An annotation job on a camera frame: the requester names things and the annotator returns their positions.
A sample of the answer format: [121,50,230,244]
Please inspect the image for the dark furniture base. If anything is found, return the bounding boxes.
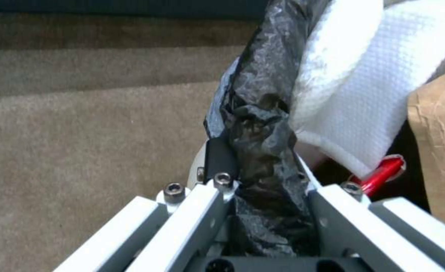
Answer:
[0,0,265,20]

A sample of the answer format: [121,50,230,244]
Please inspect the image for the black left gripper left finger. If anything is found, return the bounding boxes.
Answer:
[54,138,242,272]

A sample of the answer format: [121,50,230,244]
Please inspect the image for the black plastic bin bag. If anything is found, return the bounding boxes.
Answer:
[202,0,345,259]

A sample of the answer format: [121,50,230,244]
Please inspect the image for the white embossed paper towel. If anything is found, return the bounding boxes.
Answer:
[289,0,445,177]

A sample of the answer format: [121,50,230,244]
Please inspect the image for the red plastic wrapper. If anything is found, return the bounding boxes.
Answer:
[349,154,408,199]

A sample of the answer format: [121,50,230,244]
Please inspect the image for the crumpled brown paper bag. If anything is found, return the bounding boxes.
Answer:
[406,67,445,229]

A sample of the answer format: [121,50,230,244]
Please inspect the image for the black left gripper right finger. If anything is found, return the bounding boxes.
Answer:
[294,155,445,272]

